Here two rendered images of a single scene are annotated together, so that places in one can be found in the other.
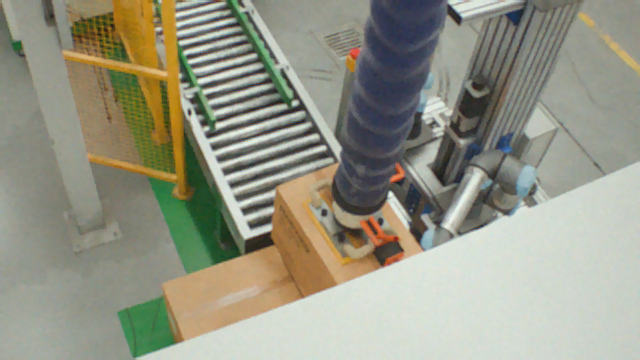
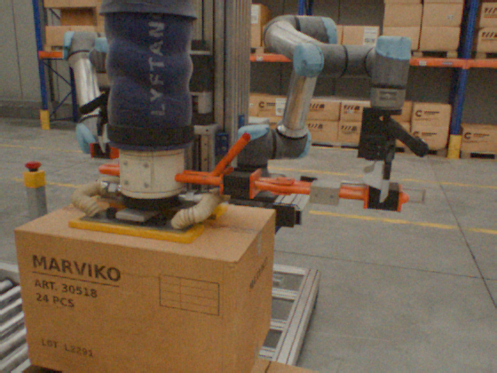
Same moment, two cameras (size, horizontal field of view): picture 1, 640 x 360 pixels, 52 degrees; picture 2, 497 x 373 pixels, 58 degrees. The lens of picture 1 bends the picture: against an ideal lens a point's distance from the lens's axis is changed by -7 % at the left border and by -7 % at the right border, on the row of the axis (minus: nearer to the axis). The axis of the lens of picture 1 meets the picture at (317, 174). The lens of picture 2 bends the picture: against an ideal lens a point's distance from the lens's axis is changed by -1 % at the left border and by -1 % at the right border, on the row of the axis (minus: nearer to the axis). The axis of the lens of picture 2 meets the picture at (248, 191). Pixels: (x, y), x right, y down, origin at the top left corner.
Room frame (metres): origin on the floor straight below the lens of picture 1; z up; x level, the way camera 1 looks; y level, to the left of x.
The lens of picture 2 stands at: (0.55, 0.36, 1.50)
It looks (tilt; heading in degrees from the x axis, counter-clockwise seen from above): 16 degrees down; 322
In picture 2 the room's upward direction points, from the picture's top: 1 degrees clockwise
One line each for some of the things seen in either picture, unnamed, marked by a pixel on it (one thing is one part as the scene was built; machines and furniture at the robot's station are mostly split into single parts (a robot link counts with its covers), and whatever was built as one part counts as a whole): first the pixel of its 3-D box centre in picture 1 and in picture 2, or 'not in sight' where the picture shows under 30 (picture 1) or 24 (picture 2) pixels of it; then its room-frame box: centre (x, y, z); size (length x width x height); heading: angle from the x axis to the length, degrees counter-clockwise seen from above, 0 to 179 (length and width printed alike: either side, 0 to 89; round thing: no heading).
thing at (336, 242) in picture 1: (332, 227); (136, 220); (1.59, -0.09, 1.10); 0.34 x 0.10 x 0.05; 37
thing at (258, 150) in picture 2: (477, 184); (255, 143); (1.85, -0.68, 1.20); 0.13 x 0.12 x 0.14; 66
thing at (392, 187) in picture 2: not in sight; (382, 196); (1.16, -0.52, 1.20); 0.08 x 0.07 x 0.05; 37
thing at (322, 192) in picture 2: not in sight; (325, 192); (1.28, -0.45, 1.19); 0.07 x 0.07 x 0.04; 37
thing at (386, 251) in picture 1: (388, 252); (240, 181); (1.45, -0.32, 1.20); 0.10 x 0.08 x 0.06; 127
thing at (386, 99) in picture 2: not in sight; (387, 99); (1.18, -0.52, 1.43); 0.08 x 0.08 x 0.05
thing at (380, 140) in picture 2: not in sight; (379, 133); (1.19, -0.52, 1.34); 0.09 x 0.08 x 0.12; 37
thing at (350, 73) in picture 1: (343, 120); (44, 271); (2.72, -0.10, 0.50); 0.07 x 0.07 x 1.00; 33
